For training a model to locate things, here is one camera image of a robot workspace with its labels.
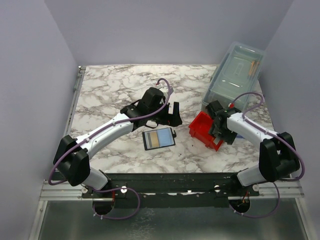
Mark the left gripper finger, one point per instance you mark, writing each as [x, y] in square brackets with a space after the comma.
[175, 115]
[175, 121]

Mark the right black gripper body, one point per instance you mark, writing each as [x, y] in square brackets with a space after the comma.
[225, 135]

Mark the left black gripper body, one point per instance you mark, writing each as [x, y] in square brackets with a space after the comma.
[162, 117]

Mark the black leather card holder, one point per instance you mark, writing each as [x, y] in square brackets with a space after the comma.
[159, 138]

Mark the red plastic bin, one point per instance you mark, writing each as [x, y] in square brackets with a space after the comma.
[199, 129]

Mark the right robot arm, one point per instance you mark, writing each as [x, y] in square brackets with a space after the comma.
[277, 153]

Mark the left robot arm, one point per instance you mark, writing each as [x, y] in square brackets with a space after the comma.
[73, 155]

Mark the clear plastic storage box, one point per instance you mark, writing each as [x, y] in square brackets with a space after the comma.
[237, 73]

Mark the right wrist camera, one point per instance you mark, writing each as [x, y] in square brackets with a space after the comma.
[214, 109]

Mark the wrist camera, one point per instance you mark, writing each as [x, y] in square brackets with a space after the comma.
[153, 98]
[214, 109]

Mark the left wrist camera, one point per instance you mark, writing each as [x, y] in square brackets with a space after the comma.
[153, 98]

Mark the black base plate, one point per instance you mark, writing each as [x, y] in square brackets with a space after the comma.
[171, 190]

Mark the aluminium mounting rail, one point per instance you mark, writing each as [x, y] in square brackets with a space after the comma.
[65, 192]

